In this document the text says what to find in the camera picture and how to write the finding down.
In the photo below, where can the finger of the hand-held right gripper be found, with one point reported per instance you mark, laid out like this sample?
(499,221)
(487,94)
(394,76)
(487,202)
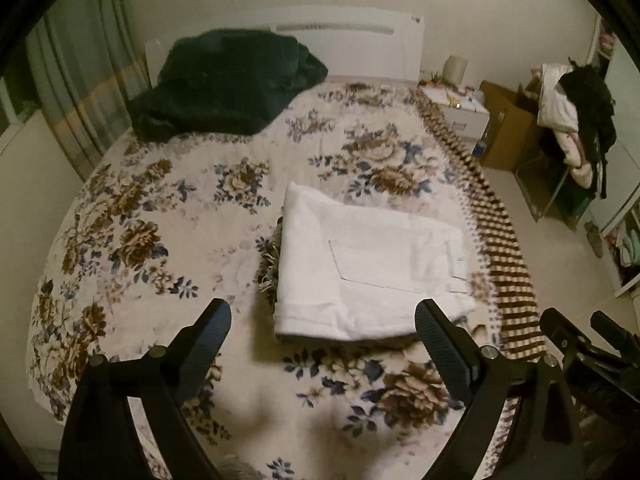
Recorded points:
(617,332)
(565,330)

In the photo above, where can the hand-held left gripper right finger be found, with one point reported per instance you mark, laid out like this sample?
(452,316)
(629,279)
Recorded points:
(445,355)

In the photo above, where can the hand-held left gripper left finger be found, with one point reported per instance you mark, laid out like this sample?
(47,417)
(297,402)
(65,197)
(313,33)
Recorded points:
(202,345)

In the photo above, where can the white pants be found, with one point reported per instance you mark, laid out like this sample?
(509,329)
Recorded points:
(365,270)

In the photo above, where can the teal folded towel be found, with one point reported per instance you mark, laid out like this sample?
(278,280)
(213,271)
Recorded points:
(631,247)

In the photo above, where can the fringed towel under trousers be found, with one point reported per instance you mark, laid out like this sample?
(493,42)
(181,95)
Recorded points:
(270,280)

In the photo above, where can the grey slippers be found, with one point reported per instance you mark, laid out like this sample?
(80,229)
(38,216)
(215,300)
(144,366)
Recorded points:
(594,240)

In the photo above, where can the brown checkered bed sheet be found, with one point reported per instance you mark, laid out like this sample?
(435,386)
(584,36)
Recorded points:
(495,240)

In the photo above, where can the green bin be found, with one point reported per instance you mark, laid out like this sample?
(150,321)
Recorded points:
(579,207)

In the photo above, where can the floral blanket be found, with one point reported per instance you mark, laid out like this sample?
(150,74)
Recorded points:
(165,220)

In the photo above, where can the metal chair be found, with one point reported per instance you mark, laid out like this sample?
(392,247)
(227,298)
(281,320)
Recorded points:
(542,185)

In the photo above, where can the pink garment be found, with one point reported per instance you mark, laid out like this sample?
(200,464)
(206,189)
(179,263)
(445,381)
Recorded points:
(577,157)

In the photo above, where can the blue plastic bottle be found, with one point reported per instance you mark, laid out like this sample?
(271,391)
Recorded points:
(481,150)

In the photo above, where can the cardboard box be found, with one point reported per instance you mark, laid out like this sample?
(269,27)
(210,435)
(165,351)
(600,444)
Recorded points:
(510,130)

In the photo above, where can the white wardrobe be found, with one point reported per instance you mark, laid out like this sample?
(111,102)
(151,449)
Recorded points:
(622,125)

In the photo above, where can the black garment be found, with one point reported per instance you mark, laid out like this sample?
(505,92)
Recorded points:
(590,105)

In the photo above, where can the white garment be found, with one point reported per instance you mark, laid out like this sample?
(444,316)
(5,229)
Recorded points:
(555,100)

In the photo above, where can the white nightstand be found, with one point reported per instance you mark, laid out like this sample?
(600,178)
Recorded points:
(462,115)

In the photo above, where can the dark green blanket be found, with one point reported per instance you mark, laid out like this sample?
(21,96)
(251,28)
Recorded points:
(225,80)

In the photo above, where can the beige cylindrical lamp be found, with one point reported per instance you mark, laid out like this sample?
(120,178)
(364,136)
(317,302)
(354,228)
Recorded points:
(456,69)

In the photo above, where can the grey-green curtain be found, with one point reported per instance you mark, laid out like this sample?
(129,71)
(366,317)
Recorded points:
(80,70)

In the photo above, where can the white headboard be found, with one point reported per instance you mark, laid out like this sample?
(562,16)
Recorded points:
(360,45)

